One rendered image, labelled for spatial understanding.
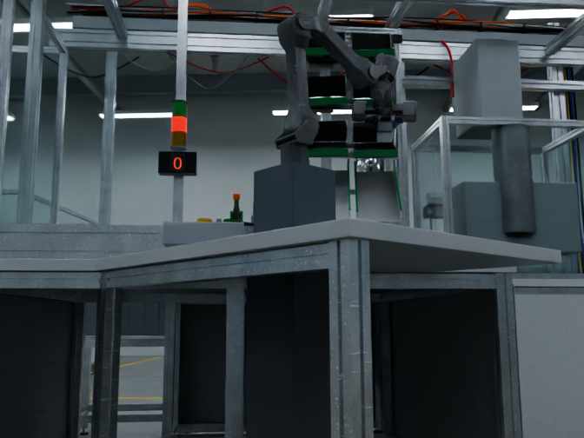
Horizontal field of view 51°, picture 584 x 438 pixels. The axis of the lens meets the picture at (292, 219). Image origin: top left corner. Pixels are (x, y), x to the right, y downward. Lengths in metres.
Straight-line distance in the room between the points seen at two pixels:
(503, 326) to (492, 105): 1.35
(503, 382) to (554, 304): 0.93
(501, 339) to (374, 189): 0.60
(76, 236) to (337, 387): 0.98
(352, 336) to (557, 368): 1.76
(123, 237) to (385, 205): 0.77
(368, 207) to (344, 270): 0.94
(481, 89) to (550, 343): 1.11
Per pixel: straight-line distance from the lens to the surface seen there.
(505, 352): 1.75
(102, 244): 1.72
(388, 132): 1.86
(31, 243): 1.77
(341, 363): 0.96
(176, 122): 2.05
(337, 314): 0.96
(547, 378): 2.62
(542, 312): 2.61
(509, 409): 1.77
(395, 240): 1.00
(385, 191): 1.95
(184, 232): 1.62
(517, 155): 2.77
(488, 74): 2.92
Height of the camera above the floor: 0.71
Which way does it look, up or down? 9 degrees up
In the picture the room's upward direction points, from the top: straight up
